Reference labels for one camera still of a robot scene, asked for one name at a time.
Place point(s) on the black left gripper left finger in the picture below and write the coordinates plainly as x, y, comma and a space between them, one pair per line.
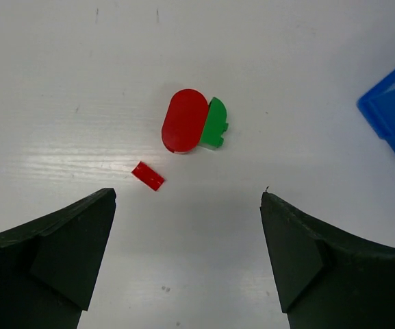
49, 266

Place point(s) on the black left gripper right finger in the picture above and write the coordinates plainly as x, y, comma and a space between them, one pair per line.
326, 277

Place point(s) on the small red lego piece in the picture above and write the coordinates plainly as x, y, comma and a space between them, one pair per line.
148, 176

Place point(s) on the green curved lego piece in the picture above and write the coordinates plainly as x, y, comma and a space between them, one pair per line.
215, 126

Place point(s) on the red oval lego piece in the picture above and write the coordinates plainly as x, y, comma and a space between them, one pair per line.
184, 121

